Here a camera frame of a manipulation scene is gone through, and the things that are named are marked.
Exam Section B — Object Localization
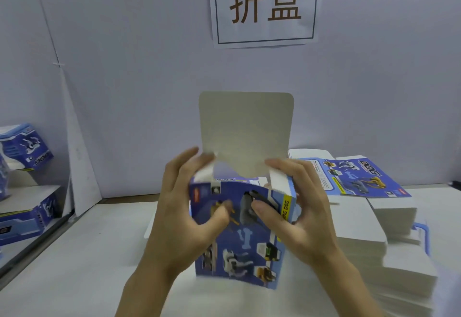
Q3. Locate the pile of blue boxes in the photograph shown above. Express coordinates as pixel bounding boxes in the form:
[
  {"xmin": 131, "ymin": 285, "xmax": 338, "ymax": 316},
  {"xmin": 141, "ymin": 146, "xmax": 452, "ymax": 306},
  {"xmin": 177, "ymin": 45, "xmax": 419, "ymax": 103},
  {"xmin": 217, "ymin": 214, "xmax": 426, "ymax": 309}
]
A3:
[{"xmin": 0, "ymin": 122, "xmax": 66, "ymax": 249}]

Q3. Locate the person's right forearm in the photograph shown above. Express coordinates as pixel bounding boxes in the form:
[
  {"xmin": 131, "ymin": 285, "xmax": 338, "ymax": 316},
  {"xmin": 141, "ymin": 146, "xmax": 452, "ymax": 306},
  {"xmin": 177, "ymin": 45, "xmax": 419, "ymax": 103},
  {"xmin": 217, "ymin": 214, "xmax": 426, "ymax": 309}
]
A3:
[{"xmin": 311, "ymin": 247, "xmax": 386, "ymax": 317}]

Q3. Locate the stack of boxes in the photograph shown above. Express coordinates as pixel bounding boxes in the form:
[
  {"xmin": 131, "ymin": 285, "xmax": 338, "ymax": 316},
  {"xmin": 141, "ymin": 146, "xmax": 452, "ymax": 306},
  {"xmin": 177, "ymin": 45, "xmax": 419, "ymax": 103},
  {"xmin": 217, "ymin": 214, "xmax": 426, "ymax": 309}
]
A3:
[
  {"xmin": 288, "ymin": 147, "xmax": 439, "ymax": 316},
  {"xmin": 143, "ymin": 214, "xmax": 161, "ymax": 241}
]

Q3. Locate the person's left hand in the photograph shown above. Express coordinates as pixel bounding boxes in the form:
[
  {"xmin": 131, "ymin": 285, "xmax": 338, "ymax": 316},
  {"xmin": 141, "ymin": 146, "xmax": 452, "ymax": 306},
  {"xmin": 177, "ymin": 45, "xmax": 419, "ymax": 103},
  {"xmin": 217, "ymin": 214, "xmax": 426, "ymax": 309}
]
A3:
[{"xmin": 140, "ymin": 146, "xmax": 236, "ymax": 280}]

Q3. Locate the white paper wall sign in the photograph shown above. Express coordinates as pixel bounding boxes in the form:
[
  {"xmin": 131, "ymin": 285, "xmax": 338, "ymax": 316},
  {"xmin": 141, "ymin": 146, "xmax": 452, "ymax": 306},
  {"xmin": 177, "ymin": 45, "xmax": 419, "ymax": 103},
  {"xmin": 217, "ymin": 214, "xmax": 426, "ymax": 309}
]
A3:
[{"xmin": 208, "ymin": 0, "xmax": 323, "ymax": 48}]

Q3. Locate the blue dog-print cardboard box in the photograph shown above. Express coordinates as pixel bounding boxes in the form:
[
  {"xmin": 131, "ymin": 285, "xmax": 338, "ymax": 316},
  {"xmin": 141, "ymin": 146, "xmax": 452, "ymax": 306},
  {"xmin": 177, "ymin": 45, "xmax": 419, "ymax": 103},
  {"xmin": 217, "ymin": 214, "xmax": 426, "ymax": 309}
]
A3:
[{"xmin": 189, "ymin": 91, "xmax": 299, "ymax": 290}]

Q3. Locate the person's left forearm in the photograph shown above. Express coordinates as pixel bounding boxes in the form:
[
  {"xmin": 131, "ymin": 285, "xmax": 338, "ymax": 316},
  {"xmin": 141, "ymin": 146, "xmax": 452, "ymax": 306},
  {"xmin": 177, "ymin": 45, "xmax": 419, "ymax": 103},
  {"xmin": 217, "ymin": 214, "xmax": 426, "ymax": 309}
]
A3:
[{"xmin": 115, "ymin": 261, "xmax": 181, "ymax": 317}]

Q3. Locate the person's right hand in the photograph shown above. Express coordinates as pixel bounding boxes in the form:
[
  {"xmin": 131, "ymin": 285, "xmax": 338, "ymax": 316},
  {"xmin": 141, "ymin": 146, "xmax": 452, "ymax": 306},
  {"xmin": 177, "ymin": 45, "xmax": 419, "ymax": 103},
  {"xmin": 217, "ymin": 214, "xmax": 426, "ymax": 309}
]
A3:
[{"xmin": 250, "ymin": 156, "xmax": 344, "ymax": 268}]

